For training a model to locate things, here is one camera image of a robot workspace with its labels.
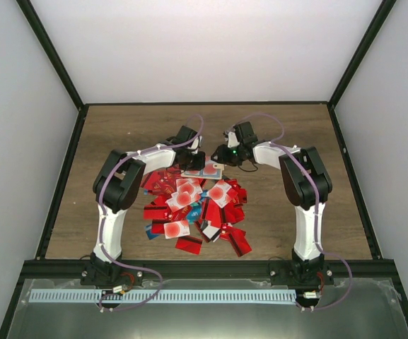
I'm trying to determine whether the beige leather card holder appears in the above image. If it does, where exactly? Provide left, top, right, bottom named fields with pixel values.
left=181, top=160, right=225, bottom=179

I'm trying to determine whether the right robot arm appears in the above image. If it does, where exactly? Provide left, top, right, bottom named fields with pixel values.
left=211, top=121, right=332, bottom=285

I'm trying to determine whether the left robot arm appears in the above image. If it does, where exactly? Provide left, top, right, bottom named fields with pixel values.
left=86, top=126, right=204, bottom=285

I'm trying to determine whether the white pink gradient card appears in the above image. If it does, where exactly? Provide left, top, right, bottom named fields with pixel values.
left=166, top=182, right=202, bottom=212

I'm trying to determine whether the white red circle card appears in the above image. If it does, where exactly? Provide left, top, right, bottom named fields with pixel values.
left=207, top=180, right=238, bottom=208

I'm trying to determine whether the red card bottom right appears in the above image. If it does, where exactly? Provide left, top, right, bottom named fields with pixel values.
left=220, top=227, right=252, bottom=257

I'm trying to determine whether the red card bottom centre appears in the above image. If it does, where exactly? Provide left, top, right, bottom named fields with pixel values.
left=175, top=236, right=203, bottom=255

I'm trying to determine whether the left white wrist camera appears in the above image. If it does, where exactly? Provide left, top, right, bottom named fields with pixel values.
left=190, top=136, right=203, bottom=151

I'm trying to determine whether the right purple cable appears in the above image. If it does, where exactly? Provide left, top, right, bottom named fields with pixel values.
left=226, top=112, right=354, bottom=312

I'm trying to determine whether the light blue cable duct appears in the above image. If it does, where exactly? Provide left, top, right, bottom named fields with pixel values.
left=29, top=289, right=296, bottom=304

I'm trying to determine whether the black front frame rail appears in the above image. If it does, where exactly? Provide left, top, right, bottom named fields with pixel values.
left=22, top=258, right=396, bottom=283

